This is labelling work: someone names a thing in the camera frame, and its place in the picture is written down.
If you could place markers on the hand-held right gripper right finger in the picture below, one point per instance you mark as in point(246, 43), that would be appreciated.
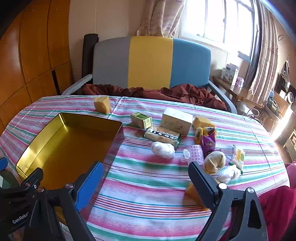
point(203, 185)

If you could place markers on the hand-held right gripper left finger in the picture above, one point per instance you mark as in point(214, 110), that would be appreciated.
point(90, 185)

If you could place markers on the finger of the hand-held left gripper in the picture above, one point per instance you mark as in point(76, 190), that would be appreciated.
point(3, 164)
point(32, 178)

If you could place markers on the orange yellow sponge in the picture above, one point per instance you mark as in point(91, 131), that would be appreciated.
point(192, 194)

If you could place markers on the beige sock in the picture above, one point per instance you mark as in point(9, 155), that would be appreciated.
point(214, 162)

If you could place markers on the pink plastic case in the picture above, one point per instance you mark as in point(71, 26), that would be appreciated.
point(194, 155)

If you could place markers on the purple snack packet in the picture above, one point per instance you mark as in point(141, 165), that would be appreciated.
point(208, 144)

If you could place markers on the gold tin box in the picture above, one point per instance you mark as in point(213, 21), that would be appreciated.
point(69, 148)

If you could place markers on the white snack packet green edge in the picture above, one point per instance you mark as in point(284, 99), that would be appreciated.
point(238, 157)

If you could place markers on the yellow knit sock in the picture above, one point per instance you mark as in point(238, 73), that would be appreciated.
point(202, 132)

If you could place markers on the long yellow sponge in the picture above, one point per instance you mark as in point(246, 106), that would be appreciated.
point(202, 121)

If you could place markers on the rice cracker packet dark label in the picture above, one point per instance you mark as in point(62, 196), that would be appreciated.
point(161, 136)

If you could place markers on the white cardboard box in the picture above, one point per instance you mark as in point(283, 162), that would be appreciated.
point(177, 120)

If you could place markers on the small yellow sponge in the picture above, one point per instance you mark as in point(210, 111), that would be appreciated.
point(102, 104)

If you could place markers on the green tea box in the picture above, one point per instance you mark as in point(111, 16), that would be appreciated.
point(141, 120)

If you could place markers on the striped tablecloth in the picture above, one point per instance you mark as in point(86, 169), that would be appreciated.
point(150, 197)

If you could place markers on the red clothing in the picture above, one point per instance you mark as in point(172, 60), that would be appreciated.
point(279, 208)

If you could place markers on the maroon blanket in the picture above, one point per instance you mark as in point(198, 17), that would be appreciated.
point(180, 92)

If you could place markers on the wooden side table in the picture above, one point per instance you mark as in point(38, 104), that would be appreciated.
point(238, 92)

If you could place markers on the wooden wardrobe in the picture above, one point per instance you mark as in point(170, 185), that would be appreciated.
point(30, 60)

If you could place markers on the white appliance box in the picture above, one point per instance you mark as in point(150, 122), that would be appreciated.
point(230, 74)

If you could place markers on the dark electronic equipment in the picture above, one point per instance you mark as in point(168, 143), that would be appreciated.
point(286, 83)

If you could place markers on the grey yellow blue chair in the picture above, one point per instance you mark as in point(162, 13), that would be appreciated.
point(150, 62)

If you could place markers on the striped beige curtain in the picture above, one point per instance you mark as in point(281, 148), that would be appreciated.
point(266, 53)

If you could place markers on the window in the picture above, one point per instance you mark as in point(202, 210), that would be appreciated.
point(219, 20)

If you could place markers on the beige patterned curtain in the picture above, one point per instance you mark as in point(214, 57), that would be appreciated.
point(161, 16)

